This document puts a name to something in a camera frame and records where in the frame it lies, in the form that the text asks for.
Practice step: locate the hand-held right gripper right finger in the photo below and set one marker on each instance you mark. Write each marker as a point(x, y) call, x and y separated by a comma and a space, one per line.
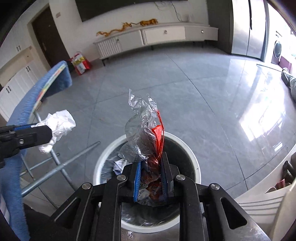
point(164, 179)

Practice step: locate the pink red box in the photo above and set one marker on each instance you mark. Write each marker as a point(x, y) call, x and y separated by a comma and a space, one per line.
point(281, 184)

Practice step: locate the dark grey cabinet panel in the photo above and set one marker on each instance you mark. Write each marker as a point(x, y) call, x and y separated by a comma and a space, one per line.
point(219, 25)

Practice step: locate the golden tiger figurine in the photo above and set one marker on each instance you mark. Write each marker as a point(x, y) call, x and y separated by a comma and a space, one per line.
point(149, 22)

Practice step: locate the red yellow shopping bag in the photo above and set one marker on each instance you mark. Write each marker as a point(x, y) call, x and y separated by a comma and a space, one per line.
point(81, 64)

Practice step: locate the washing machine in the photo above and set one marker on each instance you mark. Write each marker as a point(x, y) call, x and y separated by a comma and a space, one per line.
point(277, 48)

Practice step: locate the metal folding table frame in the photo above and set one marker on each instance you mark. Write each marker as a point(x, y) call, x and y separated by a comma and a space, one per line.
point(60, 165)

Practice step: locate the white printed plastic bag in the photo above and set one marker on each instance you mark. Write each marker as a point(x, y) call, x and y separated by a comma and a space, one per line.
point(120, 165)

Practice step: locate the white shoe cabinet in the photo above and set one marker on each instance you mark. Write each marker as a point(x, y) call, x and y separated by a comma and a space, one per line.
point(20, 78)

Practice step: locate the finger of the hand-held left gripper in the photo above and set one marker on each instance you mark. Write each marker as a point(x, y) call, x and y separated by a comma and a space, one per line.
point(34, 136)
point(23, 127)

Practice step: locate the golden dragon figurine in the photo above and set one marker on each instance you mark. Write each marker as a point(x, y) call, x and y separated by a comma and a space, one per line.
point(115, 30)

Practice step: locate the blue fuzzy blanket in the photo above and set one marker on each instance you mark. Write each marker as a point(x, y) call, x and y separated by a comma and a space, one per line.
point(18, 111)

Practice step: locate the purple box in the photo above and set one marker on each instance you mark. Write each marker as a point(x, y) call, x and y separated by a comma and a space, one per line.
point(285, 62)

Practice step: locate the white tissue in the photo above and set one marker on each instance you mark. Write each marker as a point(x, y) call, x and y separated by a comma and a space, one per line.
point(60, 125)

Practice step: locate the black flat television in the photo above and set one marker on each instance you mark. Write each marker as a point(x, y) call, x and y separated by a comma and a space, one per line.
point(127, 9)

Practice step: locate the white television cabinet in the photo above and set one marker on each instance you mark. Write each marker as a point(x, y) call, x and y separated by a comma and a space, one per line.
point(161, 34)

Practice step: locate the silver refrigerator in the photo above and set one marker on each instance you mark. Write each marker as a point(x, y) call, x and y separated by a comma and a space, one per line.
point(249, 30)

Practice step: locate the white round trash bin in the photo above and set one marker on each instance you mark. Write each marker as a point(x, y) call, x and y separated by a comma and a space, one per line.
point(98, 166)

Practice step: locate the dark brown door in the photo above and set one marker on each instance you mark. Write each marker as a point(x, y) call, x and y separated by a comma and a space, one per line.
point(48, 37)

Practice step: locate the clear plastic wrapper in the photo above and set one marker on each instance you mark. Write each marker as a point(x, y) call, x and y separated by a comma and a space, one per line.
point(138, 129)

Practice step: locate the white chair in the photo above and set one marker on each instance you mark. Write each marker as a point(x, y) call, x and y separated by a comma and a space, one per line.
point(266, 213)

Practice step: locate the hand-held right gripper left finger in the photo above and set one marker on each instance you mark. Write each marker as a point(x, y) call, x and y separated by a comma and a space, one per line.
point(136, 180)

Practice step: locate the dark brown item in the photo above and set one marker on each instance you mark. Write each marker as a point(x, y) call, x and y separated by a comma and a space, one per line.
point(289, 172)

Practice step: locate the red orange wrapper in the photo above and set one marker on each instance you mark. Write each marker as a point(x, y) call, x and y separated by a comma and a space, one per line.
point(157, 135)

